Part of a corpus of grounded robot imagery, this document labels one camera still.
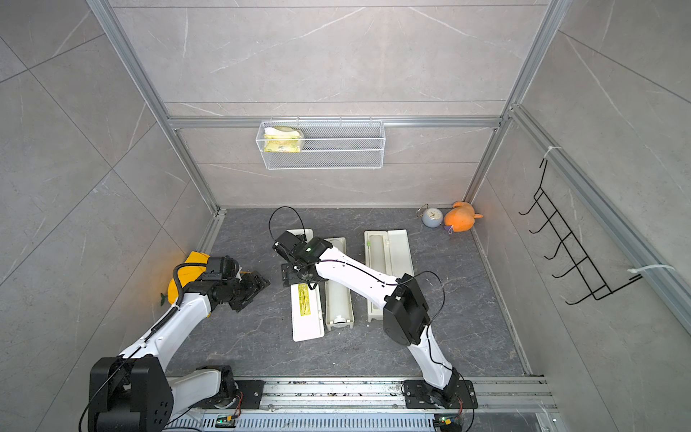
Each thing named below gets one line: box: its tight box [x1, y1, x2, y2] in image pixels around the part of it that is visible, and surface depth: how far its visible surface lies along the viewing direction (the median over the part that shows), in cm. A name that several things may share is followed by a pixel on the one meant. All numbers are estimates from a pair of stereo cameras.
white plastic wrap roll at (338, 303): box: [327, 279, 351, 325], surface depth 87 cm
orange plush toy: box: [444, 201, 485, 233], surface depth 110 cm
